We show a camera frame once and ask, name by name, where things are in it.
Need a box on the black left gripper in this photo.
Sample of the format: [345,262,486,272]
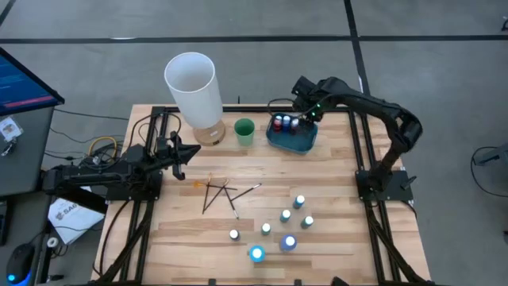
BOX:
[147,130,202,181]

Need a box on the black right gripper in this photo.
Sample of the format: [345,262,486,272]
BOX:
[298,97,325,134]

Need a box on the paintbrush with orange bristles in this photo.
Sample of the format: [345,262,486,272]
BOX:
[193,180,238,191]

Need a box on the thin black-handled paintbrush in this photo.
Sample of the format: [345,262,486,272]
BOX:
[202,172,214,215]
[204,178,231,212]

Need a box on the black paintbrush silver ferrule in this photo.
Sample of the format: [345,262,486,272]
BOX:
[229,182,263,202]
[222,185,241,221]

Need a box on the large blue paint bottle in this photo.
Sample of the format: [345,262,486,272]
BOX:
[279,234,298,253]

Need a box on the large teal paint bottle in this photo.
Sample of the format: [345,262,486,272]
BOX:
[248,245,267,264]

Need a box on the teal plastic bin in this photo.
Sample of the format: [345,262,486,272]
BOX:
[265,113,319,156]

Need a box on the green plastic cup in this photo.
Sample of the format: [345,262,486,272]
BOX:
[233,118,256,147]

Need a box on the white shade wooden base lamp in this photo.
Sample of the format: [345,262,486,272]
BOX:
[164,52,227,147]

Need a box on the white printed paper sheet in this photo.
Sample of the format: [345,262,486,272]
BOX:
[47,197,106,245]

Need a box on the grey side desk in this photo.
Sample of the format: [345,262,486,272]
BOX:
[0,106,56,199]

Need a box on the white label card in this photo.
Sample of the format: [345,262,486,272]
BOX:
[0,116,24,143]

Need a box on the computer monitor blue screen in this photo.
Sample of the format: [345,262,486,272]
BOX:
[0,47,66,117]

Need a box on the grey metal stand leg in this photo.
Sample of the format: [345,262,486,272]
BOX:
[473,142,508,167]

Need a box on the black computer mouse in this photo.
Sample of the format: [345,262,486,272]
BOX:
[6,242,36,286]

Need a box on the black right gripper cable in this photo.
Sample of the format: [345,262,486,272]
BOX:
[267,98,297,117]

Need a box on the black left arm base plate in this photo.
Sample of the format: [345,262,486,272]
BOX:
[105,170,164,202]

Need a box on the black aluminium table frame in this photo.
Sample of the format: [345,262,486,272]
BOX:
[91,105,432,286]

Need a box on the yellow cable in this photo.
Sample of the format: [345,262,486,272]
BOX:
[87,136,119,158]

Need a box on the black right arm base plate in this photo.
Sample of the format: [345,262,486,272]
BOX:
[355,169,414,203]

